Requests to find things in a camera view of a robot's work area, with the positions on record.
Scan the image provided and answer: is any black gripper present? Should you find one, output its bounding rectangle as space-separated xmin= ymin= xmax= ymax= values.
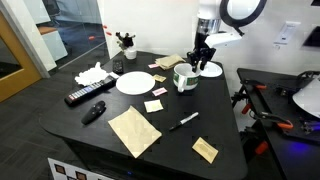
xmin=186 ymin=30 xmax=217 ymax=74

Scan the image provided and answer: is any white mug with green band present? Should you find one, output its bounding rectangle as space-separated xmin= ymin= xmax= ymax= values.
xmin=172 ymin=62 xmax=202 ymax=93

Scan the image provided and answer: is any black and white marker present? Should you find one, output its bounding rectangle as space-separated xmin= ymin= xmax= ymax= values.
xmin=168 ymin=111 xmax=200 ymax=132

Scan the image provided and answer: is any white round plate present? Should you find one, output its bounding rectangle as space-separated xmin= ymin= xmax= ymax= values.
xmin=199 ymin=61 xmax=224 ymax=79
xmin=115 ymin=70 xmax=156 ymax=96

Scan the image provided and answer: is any folded brown paper napkin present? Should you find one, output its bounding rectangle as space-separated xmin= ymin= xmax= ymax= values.
xmin=154 ymin=53 xmax=187 ymax=71

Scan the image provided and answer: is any orange black bar clamp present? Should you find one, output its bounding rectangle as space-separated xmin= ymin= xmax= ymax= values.
xmin=240 ymin=78 xmax=268 ymax=116
xmin=254 ymin=111 xmax=295 ymax=156

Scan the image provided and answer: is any pale yellow sticky note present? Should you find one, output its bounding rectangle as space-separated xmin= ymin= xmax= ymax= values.
xmin=143 ymin=99 xmax=165 ymax=114

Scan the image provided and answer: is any white ribbed vase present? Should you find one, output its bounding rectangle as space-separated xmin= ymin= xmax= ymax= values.
xmin=123 ymin=46 xmax=138 ymax=61

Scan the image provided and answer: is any short black remote control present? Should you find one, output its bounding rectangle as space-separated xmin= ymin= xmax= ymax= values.
xmin=112 ymin=58 xmax=125 ymax=75

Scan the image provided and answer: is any tan printed paper packet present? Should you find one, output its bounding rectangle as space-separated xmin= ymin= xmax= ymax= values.
xmin=191 ymin=136 xmax=220 ymax=165

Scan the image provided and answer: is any large flat tan paper napkin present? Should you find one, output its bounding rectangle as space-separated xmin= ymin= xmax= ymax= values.
xmin=107 ymin=105 xmax=163 ymax=159

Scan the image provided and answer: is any crumpled white tissue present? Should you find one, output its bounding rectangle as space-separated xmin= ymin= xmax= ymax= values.
xmin=74 ymin=61 xmax=110 ymax=87

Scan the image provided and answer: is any long black remote control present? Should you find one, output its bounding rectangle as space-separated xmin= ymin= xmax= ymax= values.
xmin=64 ymin=75 xmax=118 ymax=108

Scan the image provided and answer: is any black presenter clicker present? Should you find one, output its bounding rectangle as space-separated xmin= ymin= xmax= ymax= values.
xmin=80 ymin=100 xmax=107 ymax=126

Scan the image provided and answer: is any black optical breadboard table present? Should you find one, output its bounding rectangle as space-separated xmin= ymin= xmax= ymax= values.
xmin=235 ymin=67 xmax=320 ymax=180

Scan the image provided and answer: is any white cabinet with wooden top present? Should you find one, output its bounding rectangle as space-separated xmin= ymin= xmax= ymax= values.
xmin=37 ymin=25 xmax=69 ymax=63

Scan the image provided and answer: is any checkerboard calibration board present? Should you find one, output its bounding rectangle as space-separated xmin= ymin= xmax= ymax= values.
xmin=47 ymin=157 xmax=116 ymax=180

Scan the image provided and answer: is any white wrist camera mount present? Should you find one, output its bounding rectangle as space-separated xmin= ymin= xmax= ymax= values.
xmin=204 ymin=30 xmax=243 ymax=50

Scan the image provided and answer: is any white wall mounted device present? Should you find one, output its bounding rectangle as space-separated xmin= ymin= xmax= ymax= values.
xmin=273 ymin=20 xmax=302 ymax=47

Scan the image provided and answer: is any black wall mounted screen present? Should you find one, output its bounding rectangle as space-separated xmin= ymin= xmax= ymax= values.
xmin=301 ymin=25 xmax=320 ymax=48

